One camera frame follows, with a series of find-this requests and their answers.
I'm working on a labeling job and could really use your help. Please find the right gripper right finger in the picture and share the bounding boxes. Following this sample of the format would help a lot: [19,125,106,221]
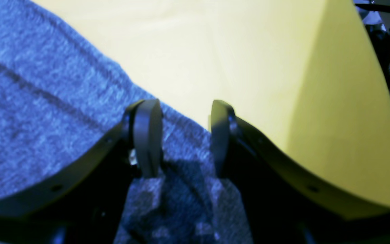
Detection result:
[211,99,390,244]

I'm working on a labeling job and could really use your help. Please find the grey long-sleeve shirt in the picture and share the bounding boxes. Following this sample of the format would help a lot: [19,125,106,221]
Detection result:
[0,0,253,244]

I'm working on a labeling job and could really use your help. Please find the yellow table cloth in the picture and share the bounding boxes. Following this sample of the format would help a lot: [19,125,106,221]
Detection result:
[37,0,390,206]

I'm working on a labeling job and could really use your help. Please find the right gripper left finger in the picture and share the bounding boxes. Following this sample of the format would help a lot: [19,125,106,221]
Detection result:
[0,99,163,244]

